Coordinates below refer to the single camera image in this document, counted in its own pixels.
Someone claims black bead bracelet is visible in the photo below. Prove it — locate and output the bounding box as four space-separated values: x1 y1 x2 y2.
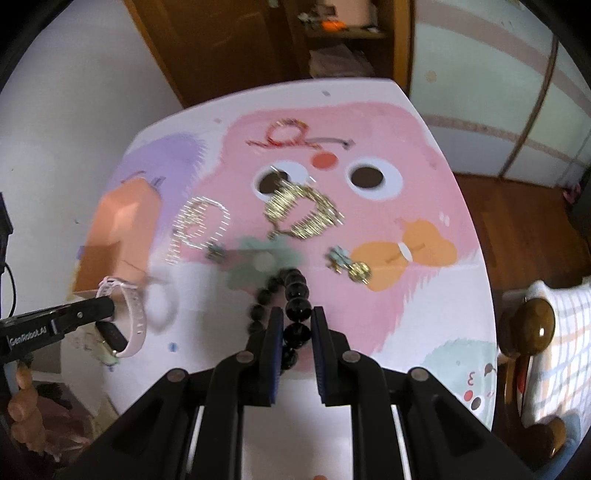
247 267 312 373

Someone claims white smart watch band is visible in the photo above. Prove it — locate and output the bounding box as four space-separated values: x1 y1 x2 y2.
95 277 147 358

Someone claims gold flower earring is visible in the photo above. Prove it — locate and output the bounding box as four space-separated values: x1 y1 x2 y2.
325 246 372 285
205 242 228 264

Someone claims person's left hand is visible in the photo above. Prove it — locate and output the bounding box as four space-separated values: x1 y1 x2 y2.
8 362 61 461

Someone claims peach open storage box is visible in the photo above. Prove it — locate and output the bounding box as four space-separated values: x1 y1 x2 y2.
72 178 161 298

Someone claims colourful cartoon table mat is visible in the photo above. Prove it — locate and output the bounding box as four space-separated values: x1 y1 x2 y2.
59 78 500 480

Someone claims plaid bed cover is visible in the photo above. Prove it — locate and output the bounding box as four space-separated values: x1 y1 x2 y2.
522 280 590 433

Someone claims wooden shelf unit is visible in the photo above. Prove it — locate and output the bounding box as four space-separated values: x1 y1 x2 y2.
277 0 415 94

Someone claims brown wooden door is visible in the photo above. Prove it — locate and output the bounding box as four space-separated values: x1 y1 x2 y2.
125 0 300 107

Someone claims pastel striped wardrobe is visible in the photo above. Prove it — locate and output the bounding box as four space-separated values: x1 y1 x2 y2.
410 1 590 187

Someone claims black cable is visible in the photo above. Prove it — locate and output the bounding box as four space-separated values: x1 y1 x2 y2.
0 262 18 319

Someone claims gold leaf necklace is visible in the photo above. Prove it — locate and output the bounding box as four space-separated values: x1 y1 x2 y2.
263 179 347 241

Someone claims white pearl bracelet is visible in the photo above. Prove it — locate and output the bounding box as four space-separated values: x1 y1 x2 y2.
163 196 233 268

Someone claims wooden bed post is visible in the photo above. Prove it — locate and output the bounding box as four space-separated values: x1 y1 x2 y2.
493 298 566 469

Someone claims red string bracelet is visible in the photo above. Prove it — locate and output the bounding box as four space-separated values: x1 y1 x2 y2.
245 117 356 152

